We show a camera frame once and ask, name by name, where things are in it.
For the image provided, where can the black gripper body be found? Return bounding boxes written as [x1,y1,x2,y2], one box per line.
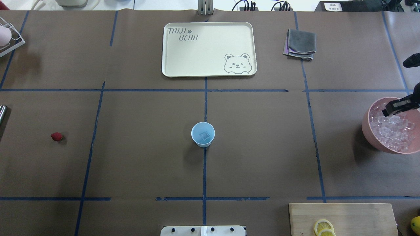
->
[403,53,420,68]

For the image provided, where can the clear ice cube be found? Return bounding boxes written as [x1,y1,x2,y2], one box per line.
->
[199,131,211,143]

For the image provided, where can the pile of ice cubes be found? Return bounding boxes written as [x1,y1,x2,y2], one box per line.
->
[368,102,417,152]

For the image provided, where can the light blue cup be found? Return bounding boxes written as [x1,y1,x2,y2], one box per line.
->
[191,122,216,148]

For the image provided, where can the white cup rack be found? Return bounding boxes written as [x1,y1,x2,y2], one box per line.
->
[0,17,26,58]

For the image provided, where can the pink cup on rack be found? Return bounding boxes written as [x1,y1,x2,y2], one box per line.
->
[0,25,12,47]

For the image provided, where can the pink bowl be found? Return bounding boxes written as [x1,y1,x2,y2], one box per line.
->
[362,97,420,154]

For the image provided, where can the grey folded cloth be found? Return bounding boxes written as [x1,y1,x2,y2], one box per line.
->
[283,29,317,61]

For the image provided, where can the yellow lemon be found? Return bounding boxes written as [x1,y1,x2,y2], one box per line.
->
[410,216,420,236]

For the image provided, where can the wooden cutting board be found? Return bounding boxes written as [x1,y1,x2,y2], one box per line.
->
[288,203,398,236]

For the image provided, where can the lemon slices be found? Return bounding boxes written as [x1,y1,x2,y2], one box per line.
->
[313,219,336,236]

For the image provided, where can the cream bear tray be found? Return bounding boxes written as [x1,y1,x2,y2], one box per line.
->
[161,22,258,78]

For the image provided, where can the white pillar with base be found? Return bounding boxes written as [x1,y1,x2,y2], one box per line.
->
[160,225,247,236]

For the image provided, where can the red strawberry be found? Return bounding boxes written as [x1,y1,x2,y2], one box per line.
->
[51,132,64,142]

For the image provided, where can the striped metal muddler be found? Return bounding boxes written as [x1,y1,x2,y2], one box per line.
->
[0,106,8,125]

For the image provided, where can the aluminium frame post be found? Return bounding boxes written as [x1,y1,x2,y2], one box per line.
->
[198,0,214,15]

